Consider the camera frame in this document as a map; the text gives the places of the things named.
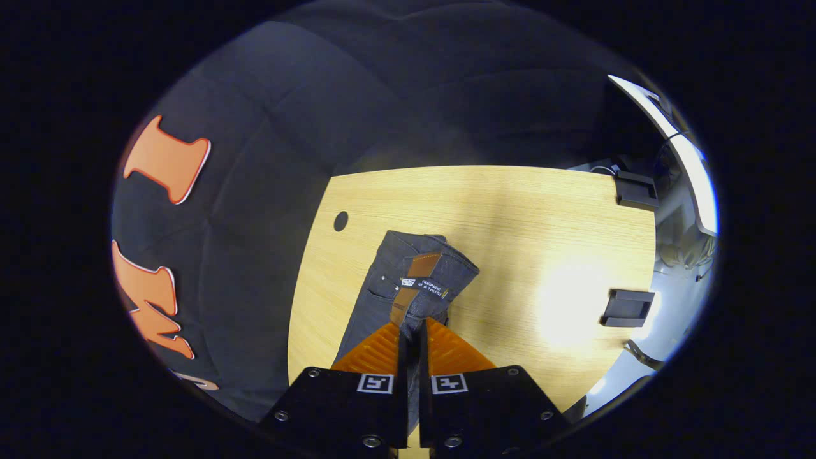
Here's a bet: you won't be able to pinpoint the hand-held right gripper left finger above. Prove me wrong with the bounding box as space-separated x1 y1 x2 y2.
258 319 409 451

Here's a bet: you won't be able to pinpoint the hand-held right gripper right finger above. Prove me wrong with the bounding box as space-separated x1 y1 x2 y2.
418 317 572 451

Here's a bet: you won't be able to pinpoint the dark denim jeans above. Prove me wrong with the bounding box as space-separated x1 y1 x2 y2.
331 231 480 437

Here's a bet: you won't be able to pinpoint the black backdrop cloth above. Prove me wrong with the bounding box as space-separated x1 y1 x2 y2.
112 3 657 425

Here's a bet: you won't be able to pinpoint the white curved panel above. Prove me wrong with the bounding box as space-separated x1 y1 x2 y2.
608 75 719 237

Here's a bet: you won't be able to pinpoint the black table bracket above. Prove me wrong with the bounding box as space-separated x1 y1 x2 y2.
614 170 659 210
601 288 656 328

